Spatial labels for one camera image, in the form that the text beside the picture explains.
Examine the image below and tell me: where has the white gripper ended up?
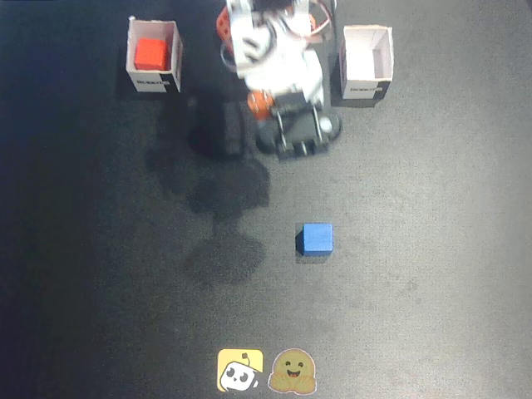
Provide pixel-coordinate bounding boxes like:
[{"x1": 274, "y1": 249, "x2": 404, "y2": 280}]
[{"x1": 244, "y1": 48, "x2": 326, "y2": 122}]

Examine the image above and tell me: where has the red wooden cube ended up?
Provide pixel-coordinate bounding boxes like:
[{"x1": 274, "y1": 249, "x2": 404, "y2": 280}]
[{"x1": 133, "y1": 37, "x2": 170, "y2": 71}]

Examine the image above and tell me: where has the blue wooden cube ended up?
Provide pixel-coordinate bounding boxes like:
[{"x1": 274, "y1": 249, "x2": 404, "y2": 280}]
[{"x1": 295, "y1": 223, "x2": 334, "y2": 256}]

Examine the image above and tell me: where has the white paper box black label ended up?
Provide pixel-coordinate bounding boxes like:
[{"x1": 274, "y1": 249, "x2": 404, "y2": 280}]
[
  {"x1": 338, "y1": 24, "x2": 395, "y2": 101},
  {"x1": 126, "y1": 16, "x2": 184, "y2": 95}
]

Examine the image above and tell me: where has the yellow robot face sticker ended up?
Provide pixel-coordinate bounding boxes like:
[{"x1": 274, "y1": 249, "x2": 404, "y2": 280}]
[{"x1": 216, "y1": 348, "x2": 264, "y2": 392}]

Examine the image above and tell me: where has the hugging face emoji sticker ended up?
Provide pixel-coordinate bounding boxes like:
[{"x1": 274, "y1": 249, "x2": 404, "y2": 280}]
[{"x1": 268, "y1": 347, "x2": 318, "y2": 394}]

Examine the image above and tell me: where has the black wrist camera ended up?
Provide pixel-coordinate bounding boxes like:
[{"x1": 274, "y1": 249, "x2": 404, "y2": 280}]
[{"x1": 255, "y1": 91, "x2": 344, "y2": 161}]

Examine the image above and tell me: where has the white red servo cable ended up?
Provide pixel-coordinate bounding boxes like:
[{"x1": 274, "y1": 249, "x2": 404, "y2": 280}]
[{"x1": 310, "y1": 0, "x2": 337, "y2": 39}]

